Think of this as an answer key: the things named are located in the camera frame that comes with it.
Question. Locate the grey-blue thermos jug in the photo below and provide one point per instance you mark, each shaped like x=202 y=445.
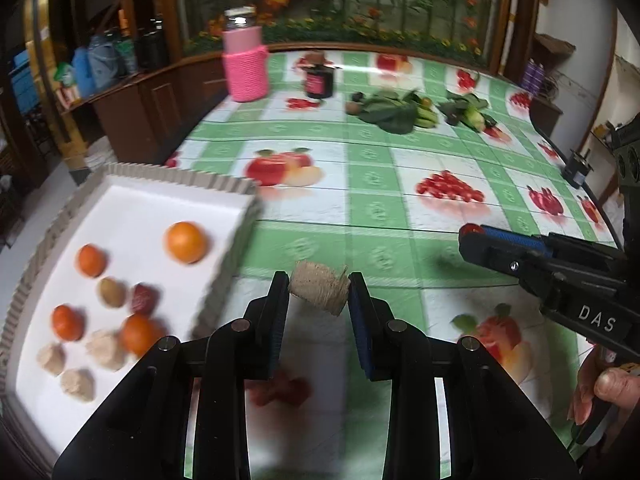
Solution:
x=103 y=60

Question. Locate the twine spool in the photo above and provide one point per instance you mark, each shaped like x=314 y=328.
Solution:
x=317 y=287

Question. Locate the small black device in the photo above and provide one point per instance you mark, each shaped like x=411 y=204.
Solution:
x=577 y=167

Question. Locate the white tray with striped rim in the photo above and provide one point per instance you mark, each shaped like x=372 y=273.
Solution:
x=135 y=210

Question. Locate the large orange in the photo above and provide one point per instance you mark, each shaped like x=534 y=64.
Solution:
x=186 y=242

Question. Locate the dark thermos flask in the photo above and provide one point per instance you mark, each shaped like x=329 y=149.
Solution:
x=152 y=46

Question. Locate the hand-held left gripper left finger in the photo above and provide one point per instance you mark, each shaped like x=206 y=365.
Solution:
x=281 y=300

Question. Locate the small orange tangerine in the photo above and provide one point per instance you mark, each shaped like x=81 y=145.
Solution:
x=91 y=260
x=67 y=322
x=136 y=332

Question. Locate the small dark round fruit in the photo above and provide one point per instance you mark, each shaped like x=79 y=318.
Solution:
x=358 y=96

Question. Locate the dark jar with pink label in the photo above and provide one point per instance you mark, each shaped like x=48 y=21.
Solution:
x=319 y=82

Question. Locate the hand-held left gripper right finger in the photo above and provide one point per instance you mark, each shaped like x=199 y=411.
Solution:
x=356 y=320

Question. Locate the white and red box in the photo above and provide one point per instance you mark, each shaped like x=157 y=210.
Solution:
x=68 y=95

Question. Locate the green checked fruit-print tablecloth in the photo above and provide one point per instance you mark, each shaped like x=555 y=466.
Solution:
x=375 y=175

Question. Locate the dark red wrinkled date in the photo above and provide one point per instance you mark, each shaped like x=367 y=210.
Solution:
x=145 y=299

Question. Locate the wooden wall shelf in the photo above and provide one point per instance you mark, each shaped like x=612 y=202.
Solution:
x=552 y=46

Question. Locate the green bottle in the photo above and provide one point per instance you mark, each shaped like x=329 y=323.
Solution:
x=126 y=56

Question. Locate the wooden cabinet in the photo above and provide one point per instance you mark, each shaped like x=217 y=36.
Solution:
x=150 y=105

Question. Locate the small green bananas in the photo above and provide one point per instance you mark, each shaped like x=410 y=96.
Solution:
x=426 y=116

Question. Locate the light green vegetable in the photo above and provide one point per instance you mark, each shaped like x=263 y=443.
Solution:
x=474 y=120

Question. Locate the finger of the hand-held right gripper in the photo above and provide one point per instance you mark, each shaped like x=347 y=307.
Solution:
x=495 y=255
x=515 y=241

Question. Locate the small bright red date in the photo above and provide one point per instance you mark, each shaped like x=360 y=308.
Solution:
x=470 y=229

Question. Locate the green leaf bunch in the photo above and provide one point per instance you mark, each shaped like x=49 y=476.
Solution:
x=390 y=112
x=457 y=102

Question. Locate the tan longan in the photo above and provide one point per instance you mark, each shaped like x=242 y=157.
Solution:
x=111 y=292

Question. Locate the small brown round fruit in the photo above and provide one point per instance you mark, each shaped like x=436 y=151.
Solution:
x=352 y=108

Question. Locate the person's right hand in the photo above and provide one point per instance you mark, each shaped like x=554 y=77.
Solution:
x=620 y=385

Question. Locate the flower printed wall panel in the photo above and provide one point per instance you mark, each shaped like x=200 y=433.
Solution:
x=375 y=5

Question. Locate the blue plastic jug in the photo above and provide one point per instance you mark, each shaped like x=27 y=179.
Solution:
x=82 y=74

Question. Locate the green snack bag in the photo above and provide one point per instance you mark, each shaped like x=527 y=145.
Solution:
x=62 y=73

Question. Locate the pink knitted sleeve bottle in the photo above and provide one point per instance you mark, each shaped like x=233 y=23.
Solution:
x=245 y=67

